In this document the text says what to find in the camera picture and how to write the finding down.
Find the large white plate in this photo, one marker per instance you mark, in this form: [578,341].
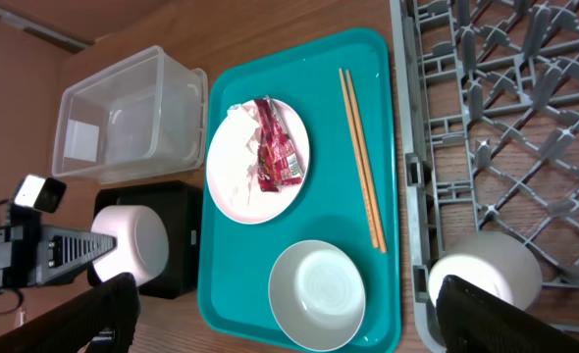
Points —
[263,206]

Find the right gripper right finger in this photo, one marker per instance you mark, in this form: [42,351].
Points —
[474,321]

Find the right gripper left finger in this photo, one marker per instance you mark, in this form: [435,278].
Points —
[103,319]

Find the grey-white bowl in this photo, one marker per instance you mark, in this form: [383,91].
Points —
[317,296]

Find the wooden chopstick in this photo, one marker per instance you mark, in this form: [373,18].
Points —
[376,225]
[358,160]

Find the left wooden chopstick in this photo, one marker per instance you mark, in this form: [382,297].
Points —
[358,160]

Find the right wooden chopstick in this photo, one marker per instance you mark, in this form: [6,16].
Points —
[376,225]

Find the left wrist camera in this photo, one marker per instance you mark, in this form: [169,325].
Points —
[43,194]

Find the red snack wrapper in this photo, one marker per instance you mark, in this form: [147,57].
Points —
[278,164]

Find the grey dishwasher rack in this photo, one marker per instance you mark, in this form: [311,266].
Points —
[488,104]

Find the teal plastic serving tray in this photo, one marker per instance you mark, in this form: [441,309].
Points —
[236,259]

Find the crumpled white napkin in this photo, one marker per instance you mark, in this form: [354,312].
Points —
[244,143]

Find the white paper cup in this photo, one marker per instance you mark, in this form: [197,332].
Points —
[495,262]

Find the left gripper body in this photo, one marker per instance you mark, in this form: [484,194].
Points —
[19,238]

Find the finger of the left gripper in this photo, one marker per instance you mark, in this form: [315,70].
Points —
[63,253]

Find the clear plastic storage bin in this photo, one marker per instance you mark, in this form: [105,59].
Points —
[145,116]

